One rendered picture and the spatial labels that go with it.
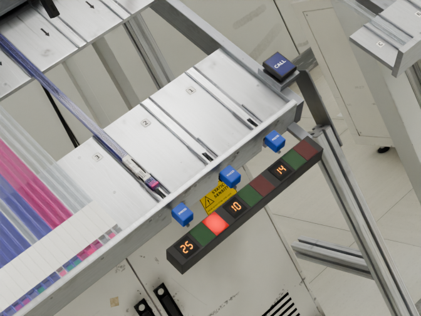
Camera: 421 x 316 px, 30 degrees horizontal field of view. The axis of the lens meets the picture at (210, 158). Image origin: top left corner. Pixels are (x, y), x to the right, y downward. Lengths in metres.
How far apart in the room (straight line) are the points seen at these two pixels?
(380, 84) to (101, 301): 0.73
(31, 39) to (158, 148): 0.36
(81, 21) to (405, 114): 0.70
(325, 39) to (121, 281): 1.26
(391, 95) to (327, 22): 0.90
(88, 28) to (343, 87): 1.30
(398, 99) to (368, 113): 0.97
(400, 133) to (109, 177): 0.69
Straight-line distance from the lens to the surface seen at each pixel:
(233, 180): 1.33
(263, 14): 3.81
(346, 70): 2.62
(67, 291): 1.27
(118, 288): 1.65
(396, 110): 1.71
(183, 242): 1.29
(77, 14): 1.60
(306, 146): 1.41
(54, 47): 1.54
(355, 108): 2.70
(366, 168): 2.76
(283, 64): 1.45
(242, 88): 1.46
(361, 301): 2.14
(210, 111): 1.43
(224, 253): 1.76
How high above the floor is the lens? 1.20
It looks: 20 degrees down
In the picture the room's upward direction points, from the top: 28 degrees counter-clockwise
